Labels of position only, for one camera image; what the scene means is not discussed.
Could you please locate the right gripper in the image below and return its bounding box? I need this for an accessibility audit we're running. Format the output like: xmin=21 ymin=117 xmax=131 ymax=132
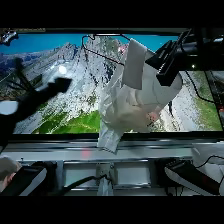
xmin=145 ymin=39 xmax=184 ymax=87

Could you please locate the white long-sleeved shirt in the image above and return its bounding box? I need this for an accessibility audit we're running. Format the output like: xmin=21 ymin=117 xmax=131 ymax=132
xmin=96 ymin=37 xmax=184 ymax=155

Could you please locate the black clothes hanger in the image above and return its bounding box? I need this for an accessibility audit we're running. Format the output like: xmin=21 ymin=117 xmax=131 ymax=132
xmin=80 ymin=33 xmax=133 ymax=67

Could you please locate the black cable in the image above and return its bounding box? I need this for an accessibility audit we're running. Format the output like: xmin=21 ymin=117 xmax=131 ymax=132
xmin=184 ymin=70 xmax=215 ymax=104
xmin=49 ymin=173 xmax=108 ymax=197

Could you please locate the silver frame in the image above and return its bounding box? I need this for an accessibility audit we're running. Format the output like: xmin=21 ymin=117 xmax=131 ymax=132
xmin=0 ymin=138 xmax=224 ymax=197

